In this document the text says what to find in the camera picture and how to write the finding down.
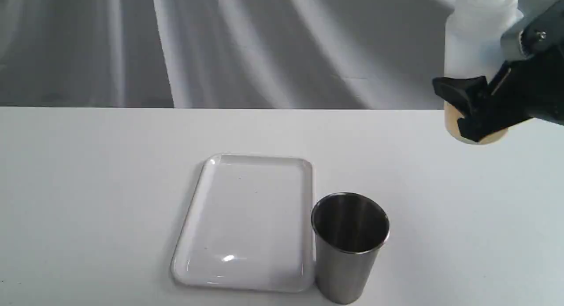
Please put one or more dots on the white plastic tray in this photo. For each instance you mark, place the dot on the white plastic tray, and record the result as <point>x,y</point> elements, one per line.
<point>248,226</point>

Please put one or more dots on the grey backdrop curtain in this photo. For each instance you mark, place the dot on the grey backdrop curtain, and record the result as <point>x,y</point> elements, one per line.
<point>222,54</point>

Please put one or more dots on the stainless steel cup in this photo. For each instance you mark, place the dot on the stainless steel cup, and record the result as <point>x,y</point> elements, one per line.
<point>349,230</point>

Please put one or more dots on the white plastic squeeze bottle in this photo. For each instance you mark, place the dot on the white plastic squeeze bottle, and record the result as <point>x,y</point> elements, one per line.
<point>472,37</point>

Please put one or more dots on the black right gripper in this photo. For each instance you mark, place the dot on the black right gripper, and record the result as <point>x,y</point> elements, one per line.
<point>528,85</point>

